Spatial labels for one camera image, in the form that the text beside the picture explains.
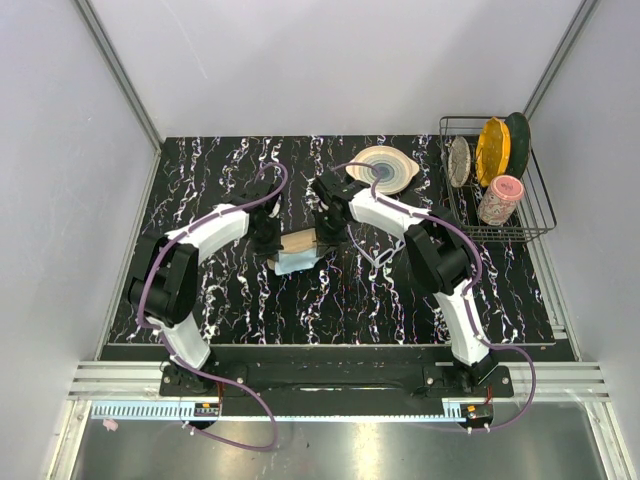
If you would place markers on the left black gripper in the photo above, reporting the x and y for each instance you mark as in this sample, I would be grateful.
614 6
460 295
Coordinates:
271 249

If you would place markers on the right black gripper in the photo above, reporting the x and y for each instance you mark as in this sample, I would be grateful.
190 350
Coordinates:
324 240

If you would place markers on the light blue cleaning cloth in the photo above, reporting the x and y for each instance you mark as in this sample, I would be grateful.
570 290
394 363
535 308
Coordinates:
287 263

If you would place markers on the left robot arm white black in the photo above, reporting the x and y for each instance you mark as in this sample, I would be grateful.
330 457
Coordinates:
163 281

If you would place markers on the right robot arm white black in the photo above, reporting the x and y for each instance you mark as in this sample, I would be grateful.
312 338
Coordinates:
442 259

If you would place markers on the beige plate blue rings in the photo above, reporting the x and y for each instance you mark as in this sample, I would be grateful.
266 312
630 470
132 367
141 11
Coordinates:
385 167

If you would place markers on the black marble pattern mat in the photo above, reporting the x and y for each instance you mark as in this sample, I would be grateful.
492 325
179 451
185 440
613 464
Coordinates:
342 299

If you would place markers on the grey speckled plate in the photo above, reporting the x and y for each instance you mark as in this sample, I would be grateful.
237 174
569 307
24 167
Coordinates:
459 162

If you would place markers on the pink patterned cup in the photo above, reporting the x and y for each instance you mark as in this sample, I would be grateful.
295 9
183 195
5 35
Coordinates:
500 200

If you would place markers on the yellow scalloped plate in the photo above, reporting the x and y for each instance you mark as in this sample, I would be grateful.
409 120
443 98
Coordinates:
492 151

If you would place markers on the dark green plate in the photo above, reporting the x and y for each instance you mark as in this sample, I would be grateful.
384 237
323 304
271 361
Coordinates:
520 137

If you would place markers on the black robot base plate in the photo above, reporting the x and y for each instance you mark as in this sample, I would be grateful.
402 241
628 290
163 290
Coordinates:
239 400

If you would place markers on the black wire dish rack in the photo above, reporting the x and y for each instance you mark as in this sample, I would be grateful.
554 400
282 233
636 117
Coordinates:
533 217

